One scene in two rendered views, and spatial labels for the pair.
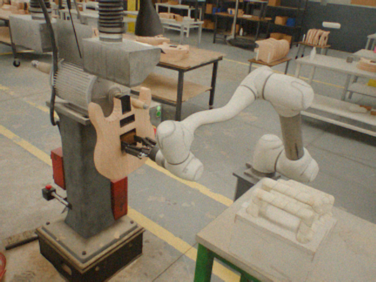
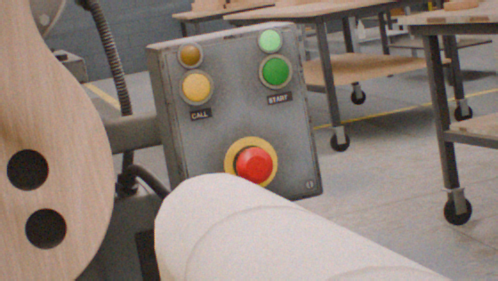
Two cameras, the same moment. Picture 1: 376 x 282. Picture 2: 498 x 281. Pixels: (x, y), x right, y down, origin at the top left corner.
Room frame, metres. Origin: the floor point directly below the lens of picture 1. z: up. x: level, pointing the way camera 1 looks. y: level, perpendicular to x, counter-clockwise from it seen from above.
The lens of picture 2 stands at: (0.91, -0.55, 1.18)
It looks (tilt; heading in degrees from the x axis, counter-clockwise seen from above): 9 degrees down; 41
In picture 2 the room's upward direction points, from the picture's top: 10 degrees counter-clockwise
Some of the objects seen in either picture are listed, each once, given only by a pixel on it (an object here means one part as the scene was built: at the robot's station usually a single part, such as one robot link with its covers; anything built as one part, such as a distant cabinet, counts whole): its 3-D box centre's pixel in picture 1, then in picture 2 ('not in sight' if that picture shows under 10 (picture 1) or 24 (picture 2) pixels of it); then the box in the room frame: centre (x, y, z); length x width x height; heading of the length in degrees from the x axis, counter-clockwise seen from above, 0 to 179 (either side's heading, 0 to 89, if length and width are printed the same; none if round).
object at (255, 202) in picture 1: (254, 205); not in sight; (0.89, -0.24, 1.15); 0.03 x 0.03 x 0.09
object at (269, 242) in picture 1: (276, 239); not in sight; (0.89, -0.33, 1.02); 0.27 x 0.15 x 0.17; 57
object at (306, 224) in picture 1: (305, 228); not in sight; (0.80, -0.38, 1.15); 0.03 x 0.03 x 0.09
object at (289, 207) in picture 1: (281, 204); not in sight; (0.85, -0.31, 1.20); 0.20 x 0.03 x 0.03; 56
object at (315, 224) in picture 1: (310, 229); not in sight; (0.83, -0.41, 1.12); 0.11 x 0.03 x 0.03; 147
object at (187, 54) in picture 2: not in sight; (190, 55); (1.73, 0.24, 1.10); 0.03 x 0.01 x 0.03; 144
